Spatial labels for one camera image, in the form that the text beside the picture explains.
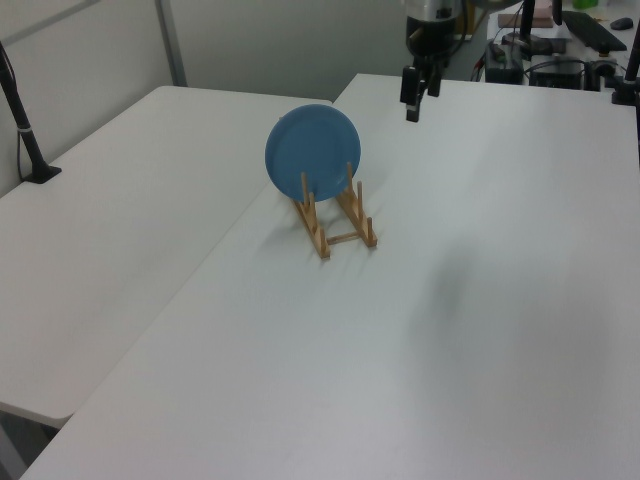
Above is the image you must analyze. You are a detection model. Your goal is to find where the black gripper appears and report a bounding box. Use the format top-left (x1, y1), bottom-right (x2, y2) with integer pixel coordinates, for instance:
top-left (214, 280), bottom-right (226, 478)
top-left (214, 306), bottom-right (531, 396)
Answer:
top-left (400, 14), bottom-right (460, 123)

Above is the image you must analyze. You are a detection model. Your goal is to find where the blue round plate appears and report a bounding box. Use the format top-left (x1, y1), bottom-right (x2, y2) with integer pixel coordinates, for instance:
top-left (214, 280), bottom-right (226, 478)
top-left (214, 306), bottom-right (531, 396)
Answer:
top-left (263, 103), bottom-right (362, 203)

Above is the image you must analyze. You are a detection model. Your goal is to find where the wooden plate rack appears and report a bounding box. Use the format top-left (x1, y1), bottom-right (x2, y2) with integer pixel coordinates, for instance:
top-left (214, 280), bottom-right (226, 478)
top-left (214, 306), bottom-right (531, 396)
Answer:
top-left (289, 160), bottom-right (379, 261)

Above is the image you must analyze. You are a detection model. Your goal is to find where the small black power box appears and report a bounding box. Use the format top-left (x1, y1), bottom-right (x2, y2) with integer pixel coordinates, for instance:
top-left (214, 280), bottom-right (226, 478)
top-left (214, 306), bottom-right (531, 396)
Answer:
top-left (483, 41), bottom-right (525, 84)

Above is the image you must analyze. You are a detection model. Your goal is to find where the black upright pole stand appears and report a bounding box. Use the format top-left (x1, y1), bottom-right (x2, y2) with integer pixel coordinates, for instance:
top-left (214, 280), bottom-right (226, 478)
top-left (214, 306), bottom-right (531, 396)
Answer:
top-left (502, 0), bottom-right (541, 49)

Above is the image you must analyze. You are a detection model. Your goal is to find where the black electronics box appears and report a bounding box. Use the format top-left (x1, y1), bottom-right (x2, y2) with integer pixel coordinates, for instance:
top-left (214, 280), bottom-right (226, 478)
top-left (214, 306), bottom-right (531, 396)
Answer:
top-left (529, 59), bottom-right (587, 91)

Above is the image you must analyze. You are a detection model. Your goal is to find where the pink flat pad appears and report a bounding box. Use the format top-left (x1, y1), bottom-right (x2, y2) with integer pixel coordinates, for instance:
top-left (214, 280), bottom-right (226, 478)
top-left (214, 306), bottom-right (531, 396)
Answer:
top-left (498, 11), bottom-right (554, 29)

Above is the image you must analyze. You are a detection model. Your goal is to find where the black keyboard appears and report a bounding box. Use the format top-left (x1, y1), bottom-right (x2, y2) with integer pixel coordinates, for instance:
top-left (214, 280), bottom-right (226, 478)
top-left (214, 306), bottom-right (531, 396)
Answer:
top-left (561, 11), bottom-right (628, 53)

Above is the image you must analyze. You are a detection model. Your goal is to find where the black clamped camera pole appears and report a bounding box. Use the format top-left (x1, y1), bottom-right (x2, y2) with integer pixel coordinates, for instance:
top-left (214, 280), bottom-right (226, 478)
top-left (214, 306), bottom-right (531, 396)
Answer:
top-left (611, 29), bottom-right (640, 106)

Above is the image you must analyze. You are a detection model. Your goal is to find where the grey partition frame post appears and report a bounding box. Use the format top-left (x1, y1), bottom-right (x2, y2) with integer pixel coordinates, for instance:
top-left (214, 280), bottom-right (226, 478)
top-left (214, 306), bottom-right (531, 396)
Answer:
top-left (153, 0), bottom-right (188, 87)

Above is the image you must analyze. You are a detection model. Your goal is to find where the black camera stand with base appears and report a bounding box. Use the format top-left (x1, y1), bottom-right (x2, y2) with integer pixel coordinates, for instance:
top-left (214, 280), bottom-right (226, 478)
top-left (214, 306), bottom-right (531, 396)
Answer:
top-left (0, 39), bottom-right (64, 186)

